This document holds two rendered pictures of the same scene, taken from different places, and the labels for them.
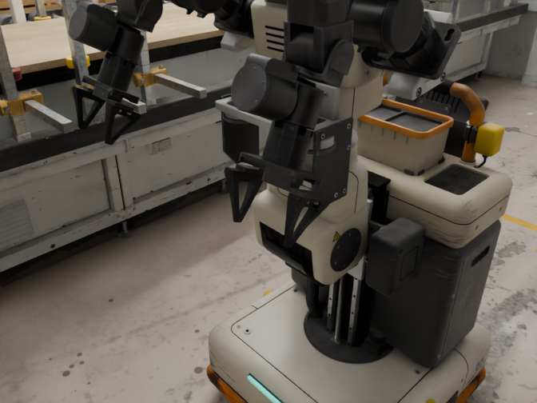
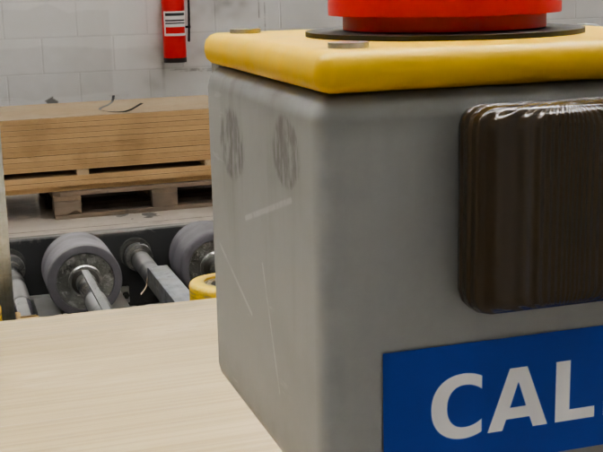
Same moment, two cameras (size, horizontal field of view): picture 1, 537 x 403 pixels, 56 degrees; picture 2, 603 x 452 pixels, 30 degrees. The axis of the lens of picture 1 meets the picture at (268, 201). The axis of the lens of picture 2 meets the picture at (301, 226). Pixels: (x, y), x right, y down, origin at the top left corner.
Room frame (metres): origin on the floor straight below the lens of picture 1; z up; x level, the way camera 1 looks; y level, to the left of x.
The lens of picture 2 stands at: (2.27, -0.11, 1.23)
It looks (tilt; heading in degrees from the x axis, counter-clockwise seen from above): 12 degrees down; 27
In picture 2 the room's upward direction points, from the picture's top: 1 degrees counter-clockwise
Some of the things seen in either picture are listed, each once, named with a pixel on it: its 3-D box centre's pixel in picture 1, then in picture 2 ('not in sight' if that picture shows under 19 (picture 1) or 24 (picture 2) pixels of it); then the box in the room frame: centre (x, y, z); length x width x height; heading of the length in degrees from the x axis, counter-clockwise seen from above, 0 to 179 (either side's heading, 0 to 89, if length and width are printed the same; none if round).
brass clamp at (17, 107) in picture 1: (20, 104); not in sight; (1.60, 0.82, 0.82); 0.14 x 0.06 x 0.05; 135
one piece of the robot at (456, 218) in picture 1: (379, 230); not in sight; (1.19, -0.31, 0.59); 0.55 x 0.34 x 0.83; 43
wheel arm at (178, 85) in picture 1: (168, 81); not in sight; (1.90, 0.39, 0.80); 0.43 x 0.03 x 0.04; 45
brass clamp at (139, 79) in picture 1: (150, 77); not in sight; (1.95, 0.46, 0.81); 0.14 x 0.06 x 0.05; 135
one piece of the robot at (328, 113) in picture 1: (286, 130); not in sight; (0.93, -0.04, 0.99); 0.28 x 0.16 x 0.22; 43
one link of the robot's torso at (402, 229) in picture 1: (340, 249); not in sight; (0.97, -0.17, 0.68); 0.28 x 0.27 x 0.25; 43
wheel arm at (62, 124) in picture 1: (37, 110); not in sight; (1.54, 0.74, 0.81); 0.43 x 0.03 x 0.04; 45
